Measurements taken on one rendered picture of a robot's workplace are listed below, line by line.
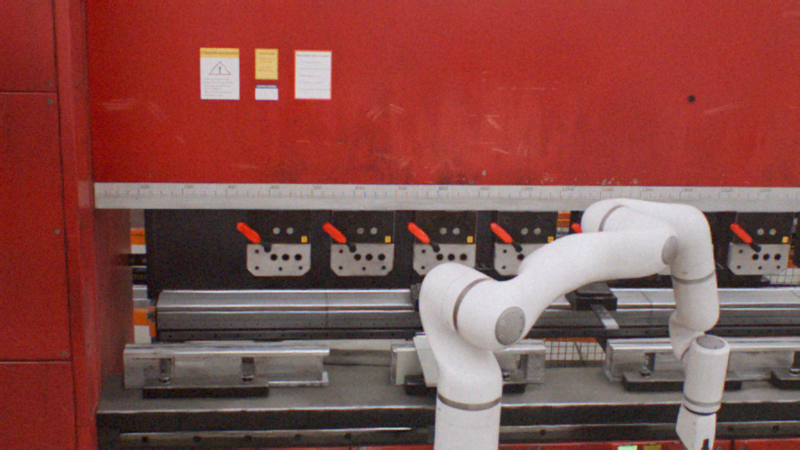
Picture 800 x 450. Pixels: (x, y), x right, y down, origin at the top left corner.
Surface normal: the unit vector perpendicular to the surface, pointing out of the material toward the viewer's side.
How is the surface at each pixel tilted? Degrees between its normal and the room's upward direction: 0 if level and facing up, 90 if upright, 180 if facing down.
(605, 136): 90
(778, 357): 90
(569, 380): 0
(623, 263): 99
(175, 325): 90
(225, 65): 90
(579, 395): 0
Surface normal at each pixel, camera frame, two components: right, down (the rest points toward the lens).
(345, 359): 0.04, -0.95
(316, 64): 0.11, 0.30
